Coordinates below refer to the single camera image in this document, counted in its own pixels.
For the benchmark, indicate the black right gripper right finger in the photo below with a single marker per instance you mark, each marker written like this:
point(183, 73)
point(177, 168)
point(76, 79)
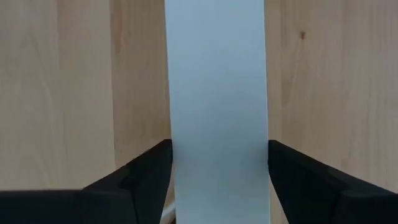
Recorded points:
point(298, 180)

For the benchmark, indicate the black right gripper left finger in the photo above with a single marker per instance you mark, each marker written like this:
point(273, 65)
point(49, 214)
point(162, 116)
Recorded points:
point(149, 180)

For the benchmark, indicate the white duct cover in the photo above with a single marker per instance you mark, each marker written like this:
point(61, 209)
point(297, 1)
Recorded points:
point(217, 93)

